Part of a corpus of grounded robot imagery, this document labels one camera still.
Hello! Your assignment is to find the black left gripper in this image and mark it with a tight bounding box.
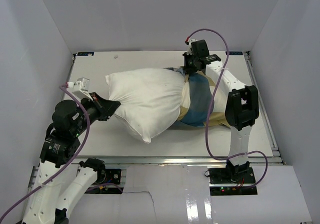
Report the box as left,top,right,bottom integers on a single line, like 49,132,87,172
70,91,119,136

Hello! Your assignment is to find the blue tan white pillowcase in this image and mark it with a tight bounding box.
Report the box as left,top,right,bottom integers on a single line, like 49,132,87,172
167,67,229,128

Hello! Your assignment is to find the white pillow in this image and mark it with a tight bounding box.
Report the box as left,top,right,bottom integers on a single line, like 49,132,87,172
105,68,185,144

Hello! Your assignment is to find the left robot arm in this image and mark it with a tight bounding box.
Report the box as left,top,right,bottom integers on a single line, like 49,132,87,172
21,92,121,223

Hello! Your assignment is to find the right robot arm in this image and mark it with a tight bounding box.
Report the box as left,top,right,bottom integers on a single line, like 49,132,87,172
183,37,259,183

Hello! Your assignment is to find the blue left corner sticker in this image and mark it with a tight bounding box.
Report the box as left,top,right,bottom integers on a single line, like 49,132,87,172
76,52,95,56

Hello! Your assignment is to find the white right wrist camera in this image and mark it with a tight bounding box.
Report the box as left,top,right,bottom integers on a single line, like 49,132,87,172
185,37,197,56

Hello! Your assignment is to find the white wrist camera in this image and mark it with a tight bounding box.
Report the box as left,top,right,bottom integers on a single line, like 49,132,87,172
66,77,91,99
185,37,197,56

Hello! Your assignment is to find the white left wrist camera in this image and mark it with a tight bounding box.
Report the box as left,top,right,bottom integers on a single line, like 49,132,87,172
66,77,91,99

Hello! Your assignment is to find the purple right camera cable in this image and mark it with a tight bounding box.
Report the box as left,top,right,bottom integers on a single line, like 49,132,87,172
186,28,270,189

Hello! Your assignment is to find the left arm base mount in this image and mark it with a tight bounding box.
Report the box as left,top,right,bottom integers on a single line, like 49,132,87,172
79,158,123,194

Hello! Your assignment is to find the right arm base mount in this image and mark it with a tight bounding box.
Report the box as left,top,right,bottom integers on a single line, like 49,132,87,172
204,167,258,196

